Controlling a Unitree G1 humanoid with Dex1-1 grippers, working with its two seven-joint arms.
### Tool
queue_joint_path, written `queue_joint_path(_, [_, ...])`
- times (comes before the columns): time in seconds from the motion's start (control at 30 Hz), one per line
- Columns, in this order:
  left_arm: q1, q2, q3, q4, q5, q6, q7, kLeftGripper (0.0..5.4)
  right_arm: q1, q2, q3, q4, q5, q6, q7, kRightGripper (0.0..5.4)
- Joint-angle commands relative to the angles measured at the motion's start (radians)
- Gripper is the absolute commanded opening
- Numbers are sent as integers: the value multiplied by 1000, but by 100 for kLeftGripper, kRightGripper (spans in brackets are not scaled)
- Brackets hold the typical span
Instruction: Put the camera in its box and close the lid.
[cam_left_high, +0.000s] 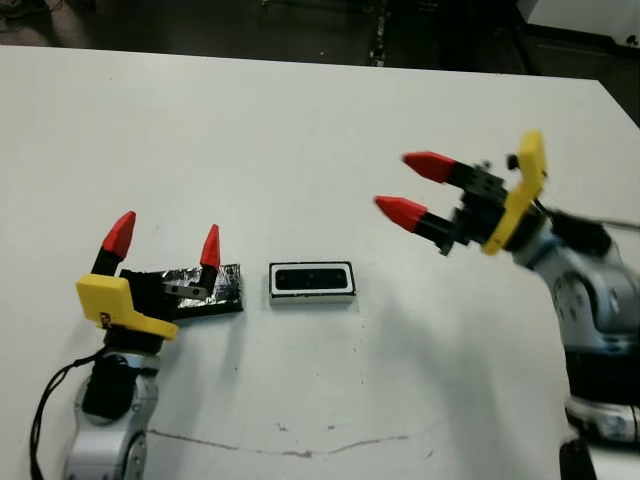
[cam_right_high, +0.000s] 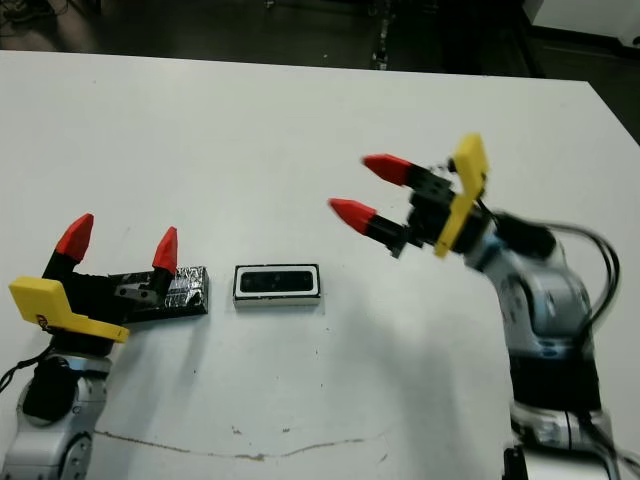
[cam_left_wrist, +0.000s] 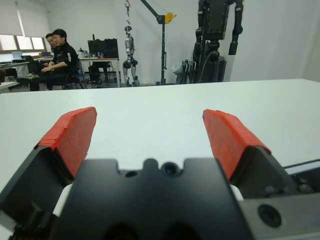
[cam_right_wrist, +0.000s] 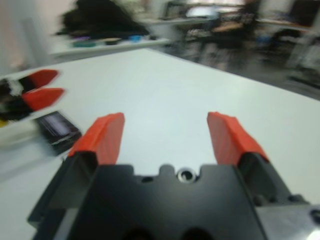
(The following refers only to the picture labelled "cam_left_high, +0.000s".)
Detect loose floor cables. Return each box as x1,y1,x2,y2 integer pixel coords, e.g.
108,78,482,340
0,0,66,21

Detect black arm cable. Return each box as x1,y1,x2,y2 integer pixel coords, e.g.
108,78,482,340
537,199,640,232
28,349,109,480

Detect black camera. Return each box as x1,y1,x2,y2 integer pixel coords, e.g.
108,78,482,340
274,266,349,293

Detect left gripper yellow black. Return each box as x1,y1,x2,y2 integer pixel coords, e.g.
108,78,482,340
75,211,222,352

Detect black box lid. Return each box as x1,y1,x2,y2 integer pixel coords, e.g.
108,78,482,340
119,261,247,322

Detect white-lined box base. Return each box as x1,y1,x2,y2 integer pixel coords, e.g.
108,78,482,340
267,260,361,312

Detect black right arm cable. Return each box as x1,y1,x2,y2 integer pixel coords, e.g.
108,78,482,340
537,199,640,232

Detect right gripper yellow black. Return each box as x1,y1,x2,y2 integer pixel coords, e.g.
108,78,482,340
374,130,549,258

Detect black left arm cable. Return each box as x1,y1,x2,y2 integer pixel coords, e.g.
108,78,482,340
28,349,109,480

